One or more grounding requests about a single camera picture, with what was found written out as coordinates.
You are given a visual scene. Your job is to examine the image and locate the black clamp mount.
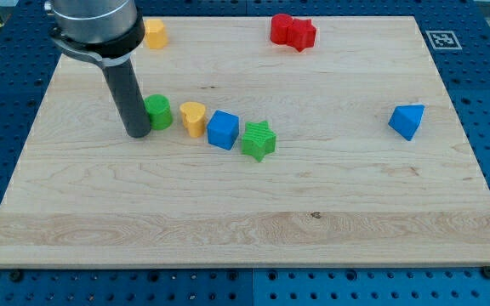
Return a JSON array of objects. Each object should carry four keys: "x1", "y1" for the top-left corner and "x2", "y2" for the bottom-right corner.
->
[{"x1": 49, "y1": 15, "x2": 145, "y2": 68}]

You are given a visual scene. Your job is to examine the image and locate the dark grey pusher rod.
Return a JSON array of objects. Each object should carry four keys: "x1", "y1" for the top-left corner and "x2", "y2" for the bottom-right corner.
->
[{"x1": 102, "y1": 59, "x2": 151, "y2": 138}]

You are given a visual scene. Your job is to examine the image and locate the blue triangle block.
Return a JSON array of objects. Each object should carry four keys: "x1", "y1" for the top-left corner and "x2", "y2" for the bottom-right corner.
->
[{"x1": 388, "y1": 105, "x2": 425, "y2": 141}]

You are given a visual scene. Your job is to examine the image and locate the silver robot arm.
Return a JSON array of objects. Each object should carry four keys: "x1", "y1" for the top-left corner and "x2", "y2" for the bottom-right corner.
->
[{"x1": 43, "y1": 0, "x2": 151, "y2": 138}]

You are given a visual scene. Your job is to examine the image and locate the green star block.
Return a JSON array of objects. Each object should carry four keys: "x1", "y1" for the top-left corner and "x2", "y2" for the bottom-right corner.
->
[{"x1": 242, "y1": 121, "x2": 276, "y2": 162}]

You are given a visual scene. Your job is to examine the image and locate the red star block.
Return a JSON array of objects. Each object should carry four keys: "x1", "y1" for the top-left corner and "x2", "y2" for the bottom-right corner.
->
[{"x1": 286, "y1": 18, "x2": 316, "y2": 52}]

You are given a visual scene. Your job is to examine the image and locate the green cylinder block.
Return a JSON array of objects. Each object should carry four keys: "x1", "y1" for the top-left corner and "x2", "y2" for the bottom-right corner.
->
[{"x1": 144, "y1": 94, "x2": 173, "y2": 130}]

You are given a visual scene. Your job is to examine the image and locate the yellow pentagon block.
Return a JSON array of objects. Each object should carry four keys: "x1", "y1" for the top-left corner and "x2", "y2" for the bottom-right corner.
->
[{"x1": 145, "y1": 19, "x2": 168, "y2": 49}]

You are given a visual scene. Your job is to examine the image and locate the yellow heart block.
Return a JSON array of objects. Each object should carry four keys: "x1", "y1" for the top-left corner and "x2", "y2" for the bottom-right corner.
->
[{"x1": 179, "y1": 101, "x2": 207, "y2": 138}]

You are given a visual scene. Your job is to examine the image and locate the blue cube block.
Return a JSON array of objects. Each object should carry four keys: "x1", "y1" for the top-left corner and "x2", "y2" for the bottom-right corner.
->
[{"x1": 207, "y1": 110, "x2": 239, "y2": 150}]

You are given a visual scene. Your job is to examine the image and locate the red cylinder block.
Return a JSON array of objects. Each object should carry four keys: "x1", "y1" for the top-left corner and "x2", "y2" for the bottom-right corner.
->
[{"x1": 270, "y1": 14, "x2": 293, "y2": 45}]

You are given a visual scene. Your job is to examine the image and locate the wooden board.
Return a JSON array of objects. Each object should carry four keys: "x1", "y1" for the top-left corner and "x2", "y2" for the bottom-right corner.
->
[{"x1": 0, "y1": 16, "x2": 490, "y2": 269}]

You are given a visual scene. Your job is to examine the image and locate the white fiducial marker tag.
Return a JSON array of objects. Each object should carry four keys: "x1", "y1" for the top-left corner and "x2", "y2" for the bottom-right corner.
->
[{"x1": 425, "y1": 30, "x2": 462, "y2": 50}]

